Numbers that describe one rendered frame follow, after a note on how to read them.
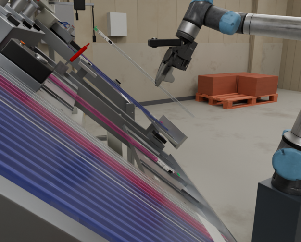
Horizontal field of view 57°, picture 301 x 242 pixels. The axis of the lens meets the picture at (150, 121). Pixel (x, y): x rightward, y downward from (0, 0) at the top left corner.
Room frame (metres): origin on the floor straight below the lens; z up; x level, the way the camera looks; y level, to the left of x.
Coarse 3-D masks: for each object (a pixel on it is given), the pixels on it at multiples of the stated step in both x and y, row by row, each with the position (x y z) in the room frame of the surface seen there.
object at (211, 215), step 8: (176, 160) 0.84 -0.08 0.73; (176, 168) 0.79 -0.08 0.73; (184, 176) 0.72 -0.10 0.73; (192, 184) 0.67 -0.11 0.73; (192, 192) 0.65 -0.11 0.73; (200, 192) 0.64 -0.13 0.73; (200, 200) 0.60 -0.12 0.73; (208, 208) 0.56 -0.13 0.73; (208, 216) 0.54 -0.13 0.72; (216, 216) 0.53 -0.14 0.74; (216, 224) 0.51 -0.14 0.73; (224, 224) 0.51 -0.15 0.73; (224, 232) 0.48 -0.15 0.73; (232, 240) 0.45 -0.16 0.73
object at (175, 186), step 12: (132, 132) 0.83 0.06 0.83; (144, 144) 0.79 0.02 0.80; (144, 156) 0.64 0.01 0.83; (156, 156) 0.77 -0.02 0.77; (144, 168) 0.54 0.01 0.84; (156, 168) 0.62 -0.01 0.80; (156, 180) 0.52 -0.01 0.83; (168, 180) 0.60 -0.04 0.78; (180, 180) 0.68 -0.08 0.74; (180, 192) 0.58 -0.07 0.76; (192, 204) 0.56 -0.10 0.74; (204, 216) 0.55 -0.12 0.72
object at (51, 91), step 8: (56, 72) 0.77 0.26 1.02; (48, 80) 0.61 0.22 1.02; (64, 80) 0.75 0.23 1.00; (40, 88) 0.50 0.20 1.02; (48, 88) 0.53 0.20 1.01; (56, 88) 0.59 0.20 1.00; (72, 88) 0.73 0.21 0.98; (48, 96) 0.49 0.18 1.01; (56, 96) 0.53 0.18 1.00; (64, 96) 0.59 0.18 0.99; (56, 104) 0.48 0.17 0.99; (64, 104) 0.52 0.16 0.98; (72, 104) 0.57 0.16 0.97; (64, 112) 0.47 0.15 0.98
